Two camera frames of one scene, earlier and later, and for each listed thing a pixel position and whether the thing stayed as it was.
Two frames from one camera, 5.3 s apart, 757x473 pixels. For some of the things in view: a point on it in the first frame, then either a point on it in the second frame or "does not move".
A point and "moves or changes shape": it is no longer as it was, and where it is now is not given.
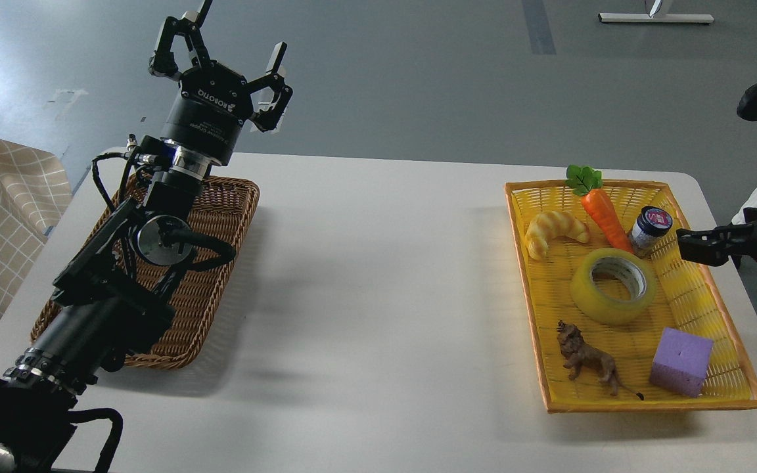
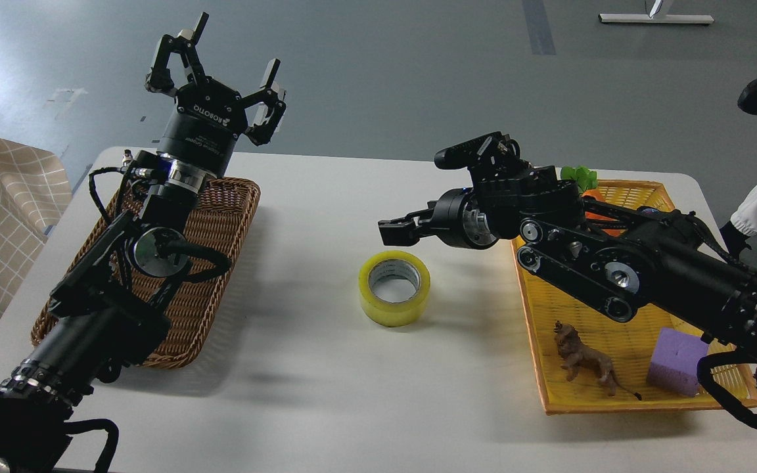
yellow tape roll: (596, 307) moves or changes shape
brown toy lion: (577, 354) does not move
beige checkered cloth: (9, 195) does not move
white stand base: (702, 19) does not move
